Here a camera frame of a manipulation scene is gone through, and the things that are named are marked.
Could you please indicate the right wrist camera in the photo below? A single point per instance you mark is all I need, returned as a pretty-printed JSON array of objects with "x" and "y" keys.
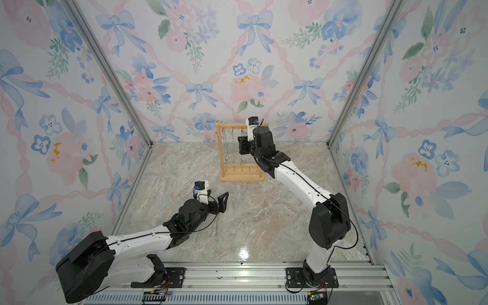
[{"x": 252, "y": 123}]

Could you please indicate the left aluminium corner profile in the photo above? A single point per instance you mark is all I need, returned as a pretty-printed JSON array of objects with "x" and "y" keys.
[{"x": 74, "y": 11}]

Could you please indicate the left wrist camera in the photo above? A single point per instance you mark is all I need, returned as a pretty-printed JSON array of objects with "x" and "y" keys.
[{"x": 201, "y": 191}]

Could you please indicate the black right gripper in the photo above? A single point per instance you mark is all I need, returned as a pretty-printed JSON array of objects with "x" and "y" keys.
[{"x": 244, "y": 145}]

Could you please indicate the right aluminium corner profile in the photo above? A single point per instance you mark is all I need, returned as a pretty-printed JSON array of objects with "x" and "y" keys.
[{"x": 370, "y": 61}]

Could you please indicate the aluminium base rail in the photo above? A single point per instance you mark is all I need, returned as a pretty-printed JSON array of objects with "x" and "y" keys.
[{"x": 256, "y": 283}]

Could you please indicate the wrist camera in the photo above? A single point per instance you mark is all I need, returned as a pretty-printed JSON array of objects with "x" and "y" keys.
[
  {"x": 201, "y": 191},
  {"x": 252, "y": 123}
]

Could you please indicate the aluminium corner profile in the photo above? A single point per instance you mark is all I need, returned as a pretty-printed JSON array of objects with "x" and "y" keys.
[
  {"x": 370, "y": 61},
  {"x": 74, "y": 11}
]

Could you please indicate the wooden jewelry display stand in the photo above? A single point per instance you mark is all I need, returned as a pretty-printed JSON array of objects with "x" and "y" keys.
[{"x": 234, "y": 167}]

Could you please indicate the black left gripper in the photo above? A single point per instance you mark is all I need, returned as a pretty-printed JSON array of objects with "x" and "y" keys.
[{"x": 222, "y": 206}]

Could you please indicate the green circuit board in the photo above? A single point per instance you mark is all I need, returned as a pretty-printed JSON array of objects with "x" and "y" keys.
[{"x": 317, "y": 298}]

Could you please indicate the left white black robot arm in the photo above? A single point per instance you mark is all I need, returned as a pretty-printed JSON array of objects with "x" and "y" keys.
[{"x": 99, "y": 261}]

